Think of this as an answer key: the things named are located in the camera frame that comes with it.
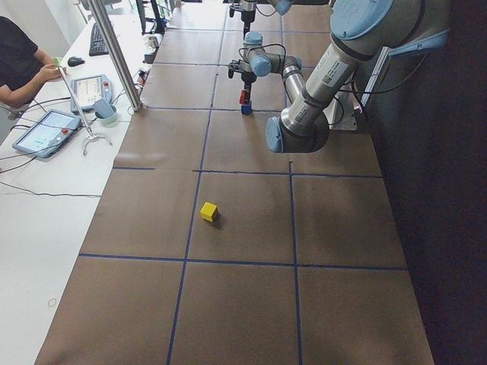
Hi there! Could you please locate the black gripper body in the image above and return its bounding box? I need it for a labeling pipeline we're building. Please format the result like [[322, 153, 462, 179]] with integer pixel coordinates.
[[241, 71, 256, 88], [241, 11, 256, 34]]

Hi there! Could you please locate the red wooden cube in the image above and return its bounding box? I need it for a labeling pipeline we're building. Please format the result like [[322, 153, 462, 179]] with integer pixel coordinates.
[[239, 90, 250, 105]]

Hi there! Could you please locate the blue wooden cube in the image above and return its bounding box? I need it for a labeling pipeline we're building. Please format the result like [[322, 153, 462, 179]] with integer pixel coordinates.
[[240, 103, 253, 115]]

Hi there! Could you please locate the yellow wooden cube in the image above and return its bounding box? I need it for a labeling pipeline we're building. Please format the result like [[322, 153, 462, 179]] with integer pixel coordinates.
[[199, 202, 218, 222]]

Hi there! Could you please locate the metal cup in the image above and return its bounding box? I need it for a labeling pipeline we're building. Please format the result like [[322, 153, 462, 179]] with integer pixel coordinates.
[[148, 36, 159, 49]]

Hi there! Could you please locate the black keyboard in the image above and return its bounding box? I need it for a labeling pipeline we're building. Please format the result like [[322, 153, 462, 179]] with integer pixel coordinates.
[[88, 24, 109, 57]]

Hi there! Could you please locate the far teach pendant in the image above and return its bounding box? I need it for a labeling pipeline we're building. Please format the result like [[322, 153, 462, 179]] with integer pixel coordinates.
[[71, 75, 113, 112]]

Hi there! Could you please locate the teach pendant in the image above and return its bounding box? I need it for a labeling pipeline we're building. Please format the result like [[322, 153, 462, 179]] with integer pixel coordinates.
[[71, 75, 113, 112], [12, 109, 81, 158]]

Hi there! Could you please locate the black computer mouse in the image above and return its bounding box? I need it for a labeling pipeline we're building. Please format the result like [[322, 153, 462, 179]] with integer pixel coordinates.
[[68, 56, 85, 67]]

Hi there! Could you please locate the reacher grabber stick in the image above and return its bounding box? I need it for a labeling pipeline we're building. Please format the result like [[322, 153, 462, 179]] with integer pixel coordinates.
[[53, 58, 113, 156]]

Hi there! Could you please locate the near teach pendant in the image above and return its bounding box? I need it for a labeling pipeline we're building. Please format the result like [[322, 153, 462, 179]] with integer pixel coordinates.
[[12, 109, 81, 158]]

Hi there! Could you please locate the person in black shirt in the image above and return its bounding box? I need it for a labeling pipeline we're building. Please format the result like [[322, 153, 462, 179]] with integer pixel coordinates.
[[1, 16, 62, 109]]

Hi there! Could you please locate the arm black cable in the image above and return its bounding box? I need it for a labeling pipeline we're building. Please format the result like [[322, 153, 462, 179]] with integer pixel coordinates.
[[237, 43, 287, 65]]

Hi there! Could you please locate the aluminium frame post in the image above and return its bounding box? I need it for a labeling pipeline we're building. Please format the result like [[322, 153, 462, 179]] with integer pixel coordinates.
[[88, 0, 142, 113]]

